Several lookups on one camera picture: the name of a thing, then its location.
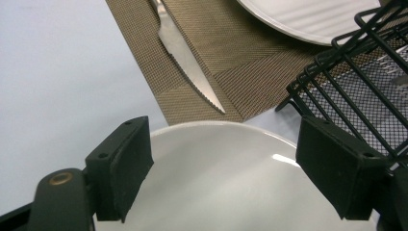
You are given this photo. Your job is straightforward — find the steel cutlery piece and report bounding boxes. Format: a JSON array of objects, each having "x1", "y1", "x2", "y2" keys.
[{"x1": 376, "y1": 44, "x2": 408, "y2": 76}]

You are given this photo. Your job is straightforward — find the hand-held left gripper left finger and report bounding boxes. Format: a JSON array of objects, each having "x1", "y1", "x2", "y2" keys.
[{"x1": 85, "y1": 115, "x2": 154, "y2": 223}]

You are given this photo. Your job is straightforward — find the black wire cutlery basket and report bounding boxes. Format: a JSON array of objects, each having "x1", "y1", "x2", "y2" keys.
[{"x1": 275, "y1": 0, "x2": 408, "y2": 171}]

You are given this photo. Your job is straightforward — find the white round plate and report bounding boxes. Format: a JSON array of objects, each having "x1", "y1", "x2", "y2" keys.
[
  {"x1": 237, "y1": 0, "x2": 383, "y2": 46},
  {"x1": 95, "y1": 120, "x2": 381, "y2": 231}
]

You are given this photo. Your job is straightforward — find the brown woven placemat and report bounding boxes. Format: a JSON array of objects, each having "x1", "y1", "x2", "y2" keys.
[{"x1": 105, "y1": 0, "x2": 408, "y2": 126}]

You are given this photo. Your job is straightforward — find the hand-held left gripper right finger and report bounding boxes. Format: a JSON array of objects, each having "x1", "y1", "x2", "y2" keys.
[{"x1": 295, "y1": 115, "x2": 391, "y2": 221}]

